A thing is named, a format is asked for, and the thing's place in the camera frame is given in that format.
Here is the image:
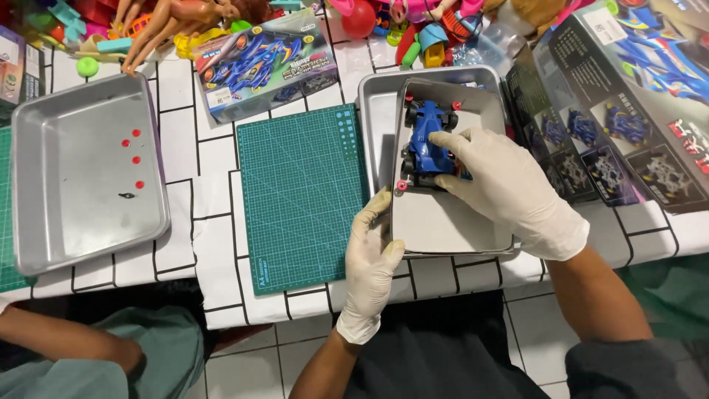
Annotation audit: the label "person's left hand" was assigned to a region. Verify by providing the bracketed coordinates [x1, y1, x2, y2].
[336, 186, 408, 345]

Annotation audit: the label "person's right hand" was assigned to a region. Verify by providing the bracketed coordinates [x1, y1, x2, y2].
[429, 127, 590, 262]

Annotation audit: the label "grey cardboard box tray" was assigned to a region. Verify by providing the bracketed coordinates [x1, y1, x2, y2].
[390, 78, 515, 257]

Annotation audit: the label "blue toy race car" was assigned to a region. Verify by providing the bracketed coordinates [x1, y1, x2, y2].
[397, 99, 473, 194]

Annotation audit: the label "large dark toy car box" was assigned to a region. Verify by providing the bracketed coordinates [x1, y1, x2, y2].
[547, 0, 709, 215]
[503, 44, 643, 207]

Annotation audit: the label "person's dark trousers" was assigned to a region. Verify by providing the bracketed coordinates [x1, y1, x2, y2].
[343, 291, 555, 399]

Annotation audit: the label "silver metal baking tray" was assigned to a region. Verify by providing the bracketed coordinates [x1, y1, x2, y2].
[10, 72, 171, 277]
[357, 65, 508, 196]

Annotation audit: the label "heap of colourful toys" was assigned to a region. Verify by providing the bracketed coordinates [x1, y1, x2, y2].
[0, 0, 574, 72]

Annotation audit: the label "white black-lined tablecloth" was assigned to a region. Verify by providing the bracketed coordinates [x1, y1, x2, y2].
[0, 10, 709, 331]

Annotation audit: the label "green cloth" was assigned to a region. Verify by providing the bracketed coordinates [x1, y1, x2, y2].
[615, 254, 709, 341]

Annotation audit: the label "person's dark grey sleeve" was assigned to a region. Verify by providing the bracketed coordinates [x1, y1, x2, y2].
[565, 337, 709, 399]

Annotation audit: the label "colourful toy car box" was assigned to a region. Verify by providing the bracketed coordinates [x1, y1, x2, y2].
[192, 8, 339, 124]

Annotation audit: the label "red ball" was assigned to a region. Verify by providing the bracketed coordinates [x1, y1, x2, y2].
[341, 0, 377, 40]

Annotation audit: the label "plastic doll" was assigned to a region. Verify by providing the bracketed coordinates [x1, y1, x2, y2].
[109, 0, 242, 76]

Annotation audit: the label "dark printed carton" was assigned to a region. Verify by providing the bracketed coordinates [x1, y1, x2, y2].
[0, 25, 46, 120]

